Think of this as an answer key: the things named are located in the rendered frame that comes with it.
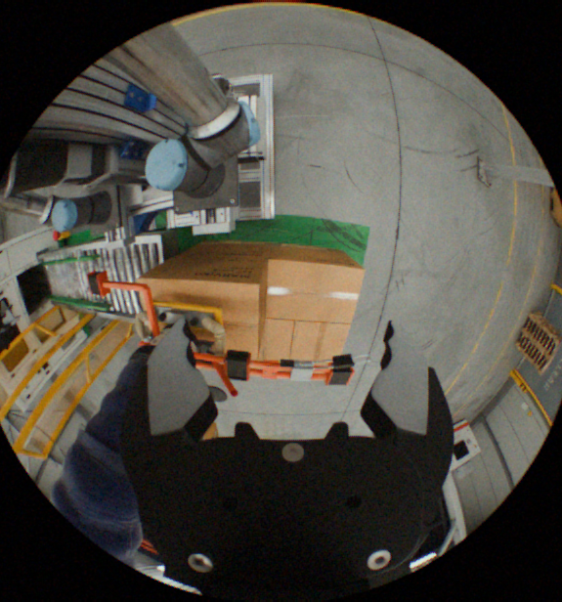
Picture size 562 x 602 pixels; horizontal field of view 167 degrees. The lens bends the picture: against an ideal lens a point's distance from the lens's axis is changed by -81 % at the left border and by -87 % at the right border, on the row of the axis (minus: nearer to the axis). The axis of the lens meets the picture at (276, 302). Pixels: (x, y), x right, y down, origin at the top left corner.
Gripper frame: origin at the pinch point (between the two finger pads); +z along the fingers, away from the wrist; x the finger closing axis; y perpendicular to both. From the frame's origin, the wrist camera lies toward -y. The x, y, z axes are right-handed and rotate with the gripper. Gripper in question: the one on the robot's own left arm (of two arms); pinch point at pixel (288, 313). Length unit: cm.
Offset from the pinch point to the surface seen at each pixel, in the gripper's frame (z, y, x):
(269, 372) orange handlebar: 32, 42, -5
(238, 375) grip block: 32, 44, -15
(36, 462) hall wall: -271, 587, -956
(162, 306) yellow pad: 45, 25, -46
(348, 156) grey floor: 152, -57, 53
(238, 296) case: 58, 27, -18
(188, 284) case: 58, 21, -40
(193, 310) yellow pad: 45, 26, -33
